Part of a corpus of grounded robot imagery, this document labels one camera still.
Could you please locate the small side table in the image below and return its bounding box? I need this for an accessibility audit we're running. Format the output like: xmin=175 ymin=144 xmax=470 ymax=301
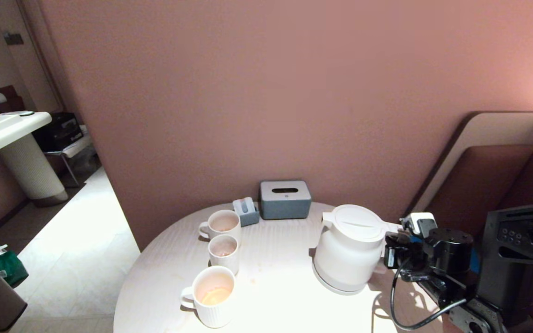
xmin=44 ymin=134 xmax=96 ymax=188

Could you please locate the white electric kettle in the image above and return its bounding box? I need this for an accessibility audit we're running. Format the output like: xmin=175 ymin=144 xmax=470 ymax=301
xmin=313 ymin=204 xmax=403 ymax=292

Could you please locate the white ribbed basin pedestal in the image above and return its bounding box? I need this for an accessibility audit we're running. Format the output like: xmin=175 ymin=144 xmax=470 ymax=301
xmin=0 ymin=133 xmax=69 ymax=207

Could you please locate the brown upholstered bench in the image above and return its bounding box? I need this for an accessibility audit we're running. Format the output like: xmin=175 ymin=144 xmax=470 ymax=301
xmin=426 ymin=144 xmax=533 ymax=333

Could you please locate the grey-blue tissue box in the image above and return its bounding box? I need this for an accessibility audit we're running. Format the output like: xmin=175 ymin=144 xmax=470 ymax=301
xmin=260 ymin=180 xmax=312 ymax=220

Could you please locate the green bag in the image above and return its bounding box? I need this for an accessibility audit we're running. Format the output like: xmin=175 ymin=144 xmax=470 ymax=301
xmin=0 ymin=244 xmax=30 ymax=288

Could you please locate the small smooth white cup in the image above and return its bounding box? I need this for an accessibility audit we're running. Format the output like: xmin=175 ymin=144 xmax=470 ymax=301
xmin=209 ymin=234 xmax=241 ymax=276

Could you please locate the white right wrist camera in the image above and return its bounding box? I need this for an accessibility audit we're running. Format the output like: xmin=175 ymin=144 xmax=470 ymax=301
xmin=403 ymin=212 xmax=438 ymax=239

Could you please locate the black box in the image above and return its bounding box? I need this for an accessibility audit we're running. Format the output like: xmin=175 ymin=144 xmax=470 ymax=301
xmin=33 ymin=112 xmax=84 ymax=152

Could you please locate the white ribbed mug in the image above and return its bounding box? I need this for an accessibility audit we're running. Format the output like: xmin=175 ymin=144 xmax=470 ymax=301
xmin=181 ymin=265 xmax=237 ymax=328
xmin=198 ymin=210 xmax=242 ymax=243

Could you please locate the beige padded panel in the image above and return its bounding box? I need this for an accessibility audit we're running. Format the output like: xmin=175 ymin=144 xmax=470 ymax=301
xmin=401 ymin=111 xmax=533 ymax=218

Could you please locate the round white kettle base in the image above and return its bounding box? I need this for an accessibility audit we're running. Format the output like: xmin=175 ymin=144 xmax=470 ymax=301
xmin=313 ymin=271 xmax=371 ymax=296

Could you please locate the small blue-grey sachet holder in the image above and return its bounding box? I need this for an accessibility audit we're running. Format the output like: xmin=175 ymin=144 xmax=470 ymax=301
xmin=232 ymin=197 xmax=260 ymax=227

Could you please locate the clear plastic bag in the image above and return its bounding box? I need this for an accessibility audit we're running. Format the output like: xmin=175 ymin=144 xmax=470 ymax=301
xmin=63 ymin=147 xmax=103 ymax=180

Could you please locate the dark brown wall tissue holder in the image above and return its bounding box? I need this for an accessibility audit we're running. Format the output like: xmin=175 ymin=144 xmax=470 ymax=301
xmin=0 ymin=86 xmax=26 ymax=114

